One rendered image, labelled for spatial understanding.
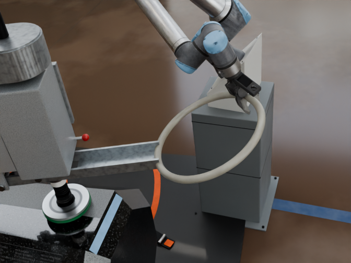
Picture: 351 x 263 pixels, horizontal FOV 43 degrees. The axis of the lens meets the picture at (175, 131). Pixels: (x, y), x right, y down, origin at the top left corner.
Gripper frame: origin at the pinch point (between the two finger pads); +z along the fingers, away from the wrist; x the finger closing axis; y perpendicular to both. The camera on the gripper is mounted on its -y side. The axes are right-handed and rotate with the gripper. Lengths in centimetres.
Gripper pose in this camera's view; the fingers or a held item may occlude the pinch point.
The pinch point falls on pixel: (254, 108)
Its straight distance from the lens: 189.8
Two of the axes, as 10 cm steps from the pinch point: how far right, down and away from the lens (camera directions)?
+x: -7.4, 6.6, -1.5
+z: 4.8, 6.7, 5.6
